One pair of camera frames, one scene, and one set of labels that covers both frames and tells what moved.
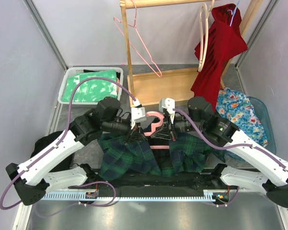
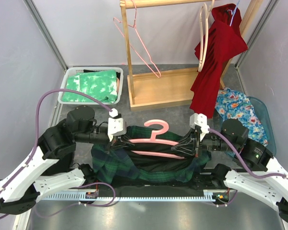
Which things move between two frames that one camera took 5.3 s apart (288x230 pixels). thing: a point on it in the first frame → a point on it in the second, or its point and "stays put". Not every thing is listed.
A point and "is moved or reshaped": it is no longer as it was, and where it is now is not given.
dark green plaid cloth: [187, 151] is moved or reshaped
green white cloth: [90, 90] stays put
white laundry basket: [70, 70] stays put
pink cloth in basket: [118, 81] stays put
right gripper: [164, 132] → [187, 145]
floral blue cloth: [237, 108] stays put
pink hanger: [154, 127] → [154, 140]
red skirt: [221, 39] stays put
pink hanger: [135, 26] stays put
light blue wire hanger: [234, 13] stays put
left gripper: [136, 135] → [121, 142]
